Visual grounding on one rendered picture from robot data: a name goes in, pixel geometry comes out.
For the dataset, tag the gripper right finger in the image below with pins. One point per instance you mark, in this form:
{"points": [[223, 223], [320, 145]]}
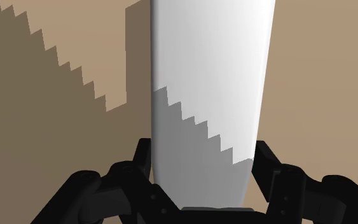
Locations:
{"points": [[293, 192]]}

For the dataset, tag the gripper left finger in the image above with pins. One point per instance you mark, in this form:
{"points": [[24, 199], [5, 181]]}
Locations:
{"points": [[126, 189]]}

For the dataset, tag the white tapered tall object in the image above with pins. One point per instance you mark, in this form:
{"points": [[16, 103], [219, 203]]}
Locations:
{"points": [[209, 77]]}

